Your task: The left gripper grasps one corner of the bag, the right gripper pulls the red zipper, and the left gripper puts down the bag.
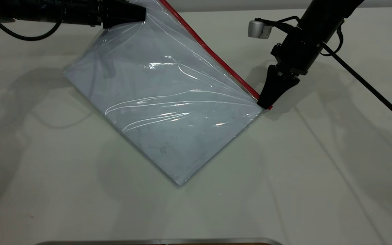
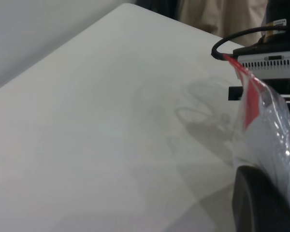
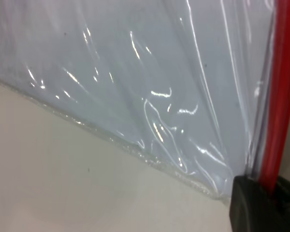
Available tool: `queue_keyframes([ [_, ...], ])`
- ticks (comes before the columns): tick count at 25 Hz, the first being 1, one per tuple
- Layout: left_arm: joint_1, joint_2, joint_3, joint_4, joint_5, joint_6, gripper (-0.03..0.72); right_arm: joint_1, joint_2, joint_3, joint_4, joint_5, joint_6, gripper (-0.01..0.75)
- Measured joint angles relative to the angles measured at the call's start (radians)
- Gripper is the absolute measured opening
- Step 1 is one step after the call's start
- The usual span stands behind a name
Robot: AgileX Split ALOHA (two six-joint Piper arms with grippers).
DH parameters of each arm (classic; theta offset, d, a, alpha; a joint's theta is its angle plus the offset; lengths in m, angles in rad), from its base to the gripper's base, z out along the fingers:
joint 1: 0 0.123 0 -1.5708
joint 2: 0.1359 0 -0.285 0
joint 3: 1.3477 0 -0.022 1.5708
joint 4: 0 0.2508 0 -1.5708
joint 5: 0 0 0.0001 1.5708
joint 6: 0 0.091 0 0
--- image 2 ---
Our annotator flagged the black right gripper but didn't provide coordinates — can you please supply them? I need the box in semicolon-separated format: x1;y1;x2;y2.
228;77;290;103

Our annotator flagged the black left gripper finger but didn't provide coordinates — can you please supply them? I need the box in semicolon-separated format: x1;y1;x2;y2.
231;165;290;232

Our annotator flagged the clear zip bag red zipper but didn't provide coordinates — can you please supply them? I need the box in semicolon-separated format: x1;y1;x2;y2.
222;53;290;213

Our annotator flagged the person in beige trousers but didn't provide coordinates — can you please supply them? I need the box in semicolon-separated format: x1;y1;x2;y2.
178;0;269;46

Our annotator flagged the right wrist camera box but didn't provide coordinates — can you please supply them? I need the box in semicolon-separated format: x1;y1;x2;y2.
232;43;290;79

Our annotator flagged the black braided cable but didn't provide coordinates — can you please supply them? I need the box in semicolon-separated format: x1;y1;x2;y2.
211;25;290;61

